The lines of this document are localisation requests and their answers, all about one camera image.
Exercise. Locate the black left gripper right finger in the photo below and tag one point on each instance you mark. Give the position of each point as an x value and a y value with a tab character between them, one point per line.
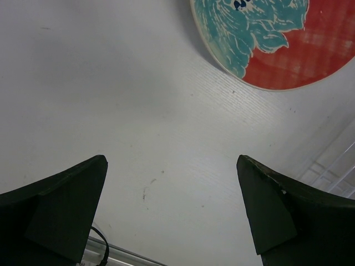
293	223

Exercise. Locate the red plate with teal print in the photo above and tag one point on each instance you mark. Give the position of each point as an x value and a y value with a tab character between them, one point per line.
277	45

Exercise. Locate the clear wire dish rack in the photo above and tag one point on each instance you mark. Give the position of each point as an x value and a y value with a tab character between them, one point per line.
332	170

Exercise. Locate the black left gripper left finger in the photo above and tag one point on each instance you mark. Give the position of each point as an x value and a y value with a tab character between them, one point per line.
48	222

